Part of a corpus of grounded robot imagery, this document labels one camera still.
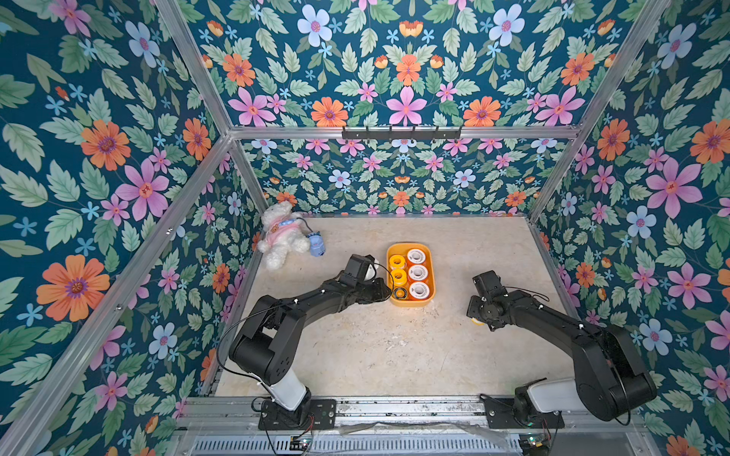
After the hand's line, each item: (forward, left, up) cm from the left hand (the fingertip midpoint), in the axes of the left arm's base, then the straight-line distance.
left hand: (395, 289), depth 90 cm
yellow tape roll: (+14, -2, -4) cm, 14 cm away
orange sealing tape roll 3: (+1, -8, -3) cm, 9 cm away
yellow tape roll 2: (+6, -2, -4) cm, 7 cm away
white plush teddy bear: (+26, +39, +1) cm, 47 cm away
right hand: (-7, -26, -6) cm, 28 cm away
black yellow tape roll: (+2, -2, -6) cm, 7 cm away
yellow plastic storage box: (+18, -4, -2) cm, 19 cm away
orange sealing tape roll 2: (+7, -9, -3) cm, 12 cm away
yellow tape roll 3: (-12, -24, -3) cm, 27 cm away
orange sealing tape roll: (+15, -9, -3) cm, 18 cm away
